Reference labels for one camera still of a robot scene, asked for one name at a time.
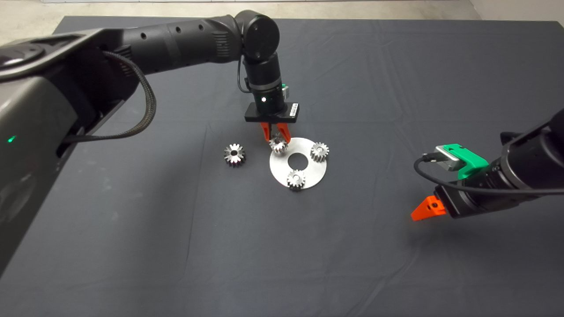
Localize right wrist green camera mount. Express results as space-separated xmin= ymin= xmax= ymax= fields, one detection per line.
xmin=442 ymin=144 xmax=490 ymax=181

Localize round metal plate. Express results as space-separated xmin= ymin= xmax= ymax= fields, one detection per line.
xmin=269 ymin=137 xmax=327 ymax=191

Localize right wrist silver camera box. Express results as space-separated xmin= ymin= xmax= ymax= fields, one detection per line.
xmin=433 ymin=146 xmax=464 ymax=172

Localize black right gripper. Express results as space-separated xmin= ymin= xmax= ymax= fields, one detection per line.
xmin=410 ymin=177 xmax=496 ymax=222

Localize thick black braided cable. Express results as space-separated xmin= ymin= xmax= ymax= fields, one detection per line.
xmin=62 ymin=50 xmax=157 ymax=143

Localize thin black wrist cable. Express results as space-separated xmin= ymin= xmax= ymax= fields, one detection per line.
xmin=237 ymin=57 xmax=252 ymax=94

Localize dark grey table cloth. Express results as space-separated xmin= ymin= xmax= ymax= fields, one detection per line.
xmin=0 ymin=15 xmax=564 ymax=317

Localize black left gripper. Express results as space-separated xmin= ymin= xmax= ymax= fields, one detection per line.
xmin=245 ymin=87 xmax=301 ymax=144

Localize large tall steel gear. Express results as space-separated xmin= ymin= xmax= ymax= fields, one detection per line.
xmin=223 ymin=143 xmax=247 ymax=168

